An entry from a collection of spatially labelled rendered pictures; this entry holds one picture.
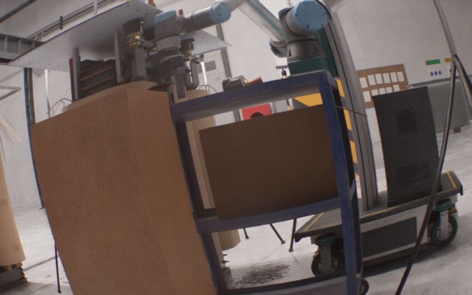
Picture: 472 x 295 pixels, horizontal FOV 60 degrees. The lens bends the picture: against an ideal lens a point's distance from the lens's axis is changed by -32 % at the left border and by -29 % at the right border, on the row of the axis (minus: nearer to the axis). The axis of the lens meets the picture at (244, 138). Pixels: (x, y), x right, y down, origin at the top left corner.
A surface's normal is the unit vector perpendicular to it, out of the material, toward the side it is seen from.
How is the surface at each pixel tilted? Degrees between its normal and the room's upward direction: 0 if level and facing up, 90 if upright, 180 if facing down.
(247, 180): 90
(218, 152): 90
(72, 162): 90
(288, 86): 90
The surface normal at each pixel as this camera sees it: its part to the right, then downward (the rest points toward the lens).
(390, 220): -0.33, 0.06
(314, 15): 0.10, 0.01
